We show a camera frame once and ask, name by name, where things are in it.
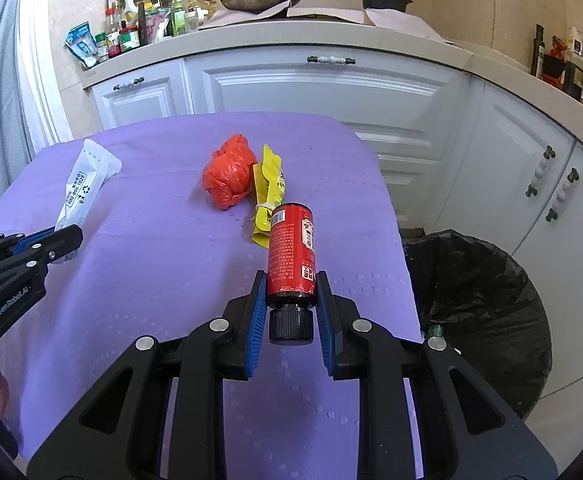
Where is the purple tablecloth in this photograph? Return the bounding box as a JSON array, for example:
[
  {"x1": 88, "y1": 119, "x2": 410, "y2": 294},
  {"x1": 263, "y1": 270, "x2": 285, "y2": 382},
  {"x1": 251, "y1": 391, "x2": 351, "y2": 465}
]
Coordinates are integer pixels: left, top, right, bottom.
[{"x1": 0, "y1": 112, "x2": 425, "y2": 480}]

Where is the white spice rack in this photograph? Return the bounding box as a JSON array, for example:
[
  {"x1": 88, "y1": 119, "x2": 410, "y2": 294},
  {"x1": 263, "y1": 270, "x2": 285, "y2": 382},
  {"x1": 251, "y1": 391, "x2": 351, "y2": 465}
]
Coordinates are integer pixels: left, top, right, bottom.
[{"x1": 108, "y1": 0, "x2": 178, "y2": 18}]

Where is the clear bottle with dark liquid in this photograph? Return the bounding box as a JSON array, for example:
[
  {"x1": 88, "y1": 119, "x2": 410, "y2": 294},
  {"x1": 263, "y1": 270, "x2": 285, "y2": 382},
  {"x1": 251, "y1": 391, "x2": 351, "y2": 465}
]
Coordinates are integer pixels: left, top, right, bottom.
[{"x1": 564, "y1": 27, "x2": 583, "y2": 102}]

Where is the pale pink stove cover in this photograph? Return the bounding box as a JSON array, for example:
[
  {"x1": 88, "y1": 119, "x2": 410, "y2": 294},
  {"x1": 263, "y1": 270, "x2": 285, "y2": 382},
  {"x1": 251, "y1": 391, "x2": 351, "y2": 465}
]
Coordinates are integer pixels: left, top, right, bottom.
[{"x1": 205, "y1": 2, "x2": 473, "y2": 50}]

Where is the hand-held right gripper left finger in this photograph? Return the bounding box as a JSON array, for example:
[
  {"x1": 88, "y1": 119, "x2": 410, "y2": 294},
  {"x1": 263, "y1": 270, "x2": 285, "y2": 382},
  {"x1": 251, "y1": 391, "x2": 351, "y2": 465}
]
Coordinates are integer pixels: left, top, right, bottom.
[{"x1": 26, "y1": 270, "x2": 268, "y2": 480}]

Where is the red crumpled plastic bag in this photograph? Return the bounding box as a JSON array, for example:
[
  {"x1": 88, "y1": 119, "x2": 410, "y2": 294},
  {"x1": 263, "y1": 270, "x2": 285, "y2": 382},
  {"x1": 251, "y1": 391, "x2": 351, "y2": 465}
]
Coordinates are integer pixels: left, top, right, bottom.
[{"x1": 202, "y1": 133, "x2": 256, "y2": 210}]

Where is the grey curtain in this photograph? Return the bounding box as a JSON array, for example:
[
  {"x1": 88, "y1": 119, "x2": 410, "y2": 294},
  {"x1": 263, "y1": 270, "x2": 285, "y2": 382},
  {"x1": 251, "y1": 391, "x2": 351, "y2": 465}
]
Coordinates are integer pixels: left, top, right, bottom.
[{"x1": 0, "y1": 0, "x2": 74, "y2": 231}]

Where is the yellow wrapper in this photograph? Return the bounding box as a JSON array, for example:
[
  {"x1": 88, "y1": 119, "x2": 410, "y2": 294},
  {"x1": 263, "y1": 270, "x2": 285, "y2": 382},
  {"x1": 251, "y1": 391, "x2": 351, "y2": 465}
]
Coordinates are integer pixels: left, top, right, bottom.
[{"x1": 250, "y1": 144, "x2": 288, "y2": 249}]

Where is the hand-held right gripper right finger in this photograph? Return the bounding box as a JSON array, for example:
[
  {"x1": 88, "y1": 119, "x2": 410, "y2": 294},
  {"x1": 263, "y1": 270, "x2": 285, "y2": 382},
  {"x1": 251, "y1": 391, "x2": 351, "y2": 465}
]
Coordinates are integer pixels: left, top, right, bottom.
[{"x1": 315, "y1": 270, "x2": 558, "y2": 480}]

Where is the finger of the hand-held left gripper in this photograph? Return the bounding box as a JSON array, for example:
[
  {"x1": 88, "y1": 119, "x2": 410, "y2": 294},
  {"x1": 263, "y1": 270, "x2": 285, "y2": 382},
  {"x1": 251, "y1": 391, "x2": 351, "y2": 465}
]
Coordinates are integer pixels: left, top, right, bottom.
[
  {"x1": 30, "y1": 224, "x2": 83, "y2": 267},
  {"x1": 0, "y1": 228, "x2": 55, "y2": 262}
]

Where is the black pot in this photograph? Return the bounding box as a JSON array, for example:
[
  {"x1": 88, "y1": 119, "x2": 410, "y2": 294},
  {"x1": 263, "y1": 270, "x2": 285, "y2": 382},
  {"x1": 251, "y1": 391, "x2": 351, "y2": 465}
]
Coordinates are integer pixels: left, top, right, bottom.
[{"x1": 356, "y1": 0, "x2": 415, "y2": 14}]

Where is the bin with black trash bag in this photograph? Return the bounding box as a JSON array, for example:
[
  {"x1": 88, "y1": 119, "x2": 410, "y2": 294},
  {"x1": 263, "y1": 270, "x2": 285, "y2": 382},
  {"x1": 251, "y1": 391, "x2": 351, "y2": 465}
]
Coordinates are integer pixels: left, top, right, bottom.
[{"x1": 401, "y1": 229, "x2": 553, "y2": 420}]

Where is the red bottle with black cap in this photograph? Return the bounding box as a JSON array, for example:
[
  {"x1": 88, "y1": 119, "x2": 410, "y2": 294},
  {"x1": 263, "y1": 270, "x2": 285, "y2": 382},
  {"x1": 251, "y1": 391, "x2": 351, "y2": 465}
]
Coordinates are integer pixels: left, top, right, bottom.
[{"x1": 264, "y1": 203, "x2": 318, "y2": 345}]

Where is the long white packet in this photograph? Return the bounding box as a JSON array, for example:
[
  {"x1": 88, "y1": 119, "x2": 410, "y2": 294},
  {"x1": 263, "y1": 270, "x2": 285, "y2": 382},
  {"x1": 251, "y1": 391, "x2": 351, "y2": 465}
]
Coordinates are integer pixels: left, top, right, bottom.
[{"x1": 54, "y1": 138, "x2": 123, "y2": 234}]

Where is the cluster of condiment bottles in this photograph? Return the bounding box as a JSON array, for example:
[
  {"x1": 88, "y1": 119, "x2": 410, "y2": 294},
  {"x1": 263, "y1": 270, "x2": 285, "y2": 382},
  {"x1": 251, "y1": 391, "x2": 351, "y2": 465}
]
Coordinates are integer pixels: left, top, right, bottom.
[{"x1": 94, "y1": 0, "x2": 189, "y2": 58}]

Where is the tall dark glass bottle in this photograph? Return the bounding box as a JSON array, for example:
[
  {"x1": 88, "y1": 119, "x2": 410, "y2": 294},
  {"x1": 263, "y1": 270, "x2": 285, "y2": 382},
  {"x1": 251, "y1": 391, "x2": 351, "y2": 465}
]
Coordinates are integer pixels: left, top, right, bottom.
[{"x1": 530, "y1": 24, "x2": 547, "y2": 79}]

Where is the blue packet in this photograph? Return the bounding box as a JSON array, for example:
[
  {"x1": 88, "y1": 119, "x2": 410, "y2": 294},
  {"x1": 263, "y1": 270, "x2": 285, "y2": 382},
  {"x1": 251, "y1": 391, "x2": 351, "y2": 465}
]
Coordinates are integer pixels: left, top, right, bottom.
[{"x1": 64, "y1": 21, "x2": 100, "y2": 69}]

